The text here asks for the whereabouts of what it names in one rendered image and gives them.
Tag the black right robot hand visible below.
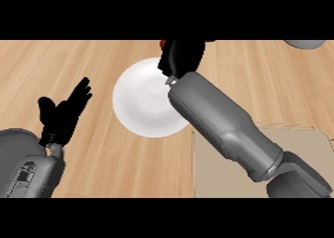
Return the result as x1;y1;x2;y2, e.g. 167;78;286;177
156;40;207;80

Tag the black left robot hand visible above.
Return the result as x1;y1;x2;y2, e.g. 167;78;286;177
37;76;94;148

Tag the white round plate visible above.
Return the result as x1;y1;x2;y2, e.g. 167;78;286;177
111;57;191;139

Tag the beige rectangular tray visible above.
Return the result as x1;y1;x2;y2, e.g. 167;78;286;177
191;124;334;199

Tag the grey rounded object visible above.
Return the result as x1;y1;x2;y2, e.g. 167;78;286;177
284;40;328;50

